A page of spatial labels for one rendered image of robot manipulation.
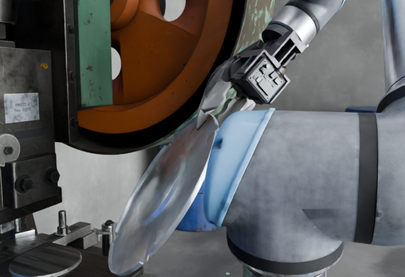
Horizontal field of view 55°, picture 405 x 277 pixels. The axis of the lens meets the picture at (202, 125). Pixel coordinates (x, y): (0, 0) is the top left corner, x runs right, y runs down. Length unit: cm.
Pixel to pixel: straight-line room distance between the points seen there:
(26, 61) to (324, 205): 60
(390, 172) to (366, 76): 347
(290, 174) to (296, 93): 357
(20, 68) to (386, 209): 63
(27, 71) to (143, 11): 38
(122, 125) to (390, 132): 80
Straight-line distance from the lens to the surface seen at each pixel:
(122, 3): 104
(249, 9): 85
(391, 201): 33
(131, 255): 61
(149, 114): 99
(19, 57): 77
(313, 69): 385
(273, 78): 62
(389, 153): 33
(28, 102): 78
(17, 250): 88
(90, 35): 83
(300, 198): 33
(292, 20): 67
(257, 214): 34
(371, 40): 380
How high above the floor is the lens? 112
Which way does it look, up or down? 7 degrees down
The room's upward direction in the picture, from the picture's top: straight up
